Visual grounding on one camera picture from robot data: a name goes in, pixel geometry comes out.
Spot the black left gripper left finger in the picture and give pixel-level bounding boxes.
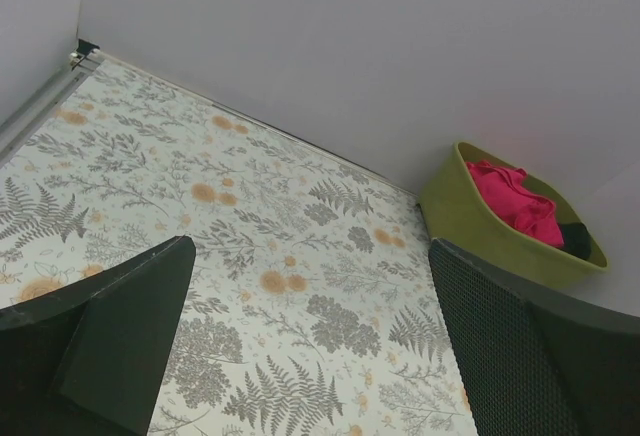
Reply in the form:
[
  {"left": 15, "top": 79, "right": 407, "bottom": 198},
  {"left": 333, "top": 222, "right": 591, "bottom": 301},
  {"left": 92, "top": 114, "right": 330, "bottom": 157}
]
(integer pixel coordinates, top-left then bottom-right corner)
[{"left": 1, "top": 236, "right": 196, "bottom": 435}]

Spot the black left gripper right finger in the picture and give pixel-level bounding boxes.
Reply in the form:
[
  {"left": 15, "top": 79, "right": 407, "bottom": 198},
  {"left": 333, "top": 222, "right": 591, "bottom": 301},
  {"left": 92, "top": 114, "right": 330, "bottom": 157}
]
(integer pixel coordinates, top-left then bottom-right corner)
[{"left": 428, "top": 238, "right": 639, "bottom": 435}]

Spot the magenta t shirt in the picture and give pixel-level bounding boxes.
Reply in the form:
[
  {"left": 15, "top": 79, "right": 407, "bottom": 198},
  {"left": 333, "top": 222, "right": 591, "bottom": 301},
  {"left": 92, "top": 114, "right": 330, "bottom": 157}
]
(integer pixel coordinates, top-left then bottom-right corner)
[{"left": 466, "top": 160, "right": 564, "bottom": 248}]

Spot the black t shirt in basket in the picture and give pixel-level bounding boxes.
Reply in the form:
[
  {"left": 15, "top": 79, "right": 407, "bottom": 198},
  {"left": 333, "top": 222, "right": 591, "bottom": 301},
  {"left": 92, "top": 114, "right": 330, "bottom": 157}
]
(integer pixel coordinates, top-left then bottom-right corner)
[{"left": 559, "top": 223, "right": 592, "bottom": 260}]

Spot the green plastic laundry basket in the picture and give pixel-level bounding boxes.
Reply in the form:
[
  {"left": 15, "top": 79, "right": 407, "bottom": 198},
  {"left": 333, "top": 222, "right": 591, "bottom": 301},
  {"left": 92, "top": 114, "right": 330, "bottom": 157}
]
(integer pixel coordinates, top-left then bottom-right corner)
[{"left": 418, "top": 141, "right": 609, "bottom": 289}]

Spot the floral patterned table mat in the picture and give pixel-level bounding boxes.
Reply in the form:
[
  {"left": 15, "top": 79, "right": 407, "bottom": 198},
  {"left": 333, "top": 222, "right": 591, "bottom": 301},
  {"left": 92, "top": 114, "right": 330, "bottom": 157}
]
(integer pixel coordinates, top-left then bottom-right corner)
[{"left": 1, "top": 61, "right": 476, "bottom": 435}]

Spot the aluminium table frame rail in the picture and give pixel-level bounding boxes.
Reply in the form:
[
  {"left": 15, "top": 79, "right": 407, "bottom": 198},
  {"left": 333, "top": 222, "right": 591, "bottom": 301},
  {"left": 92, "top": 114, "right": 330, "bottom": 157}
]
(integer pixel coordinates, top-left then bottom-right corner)
[{"left": 1, "top": 39, "right": 104, "bottom": 165}]

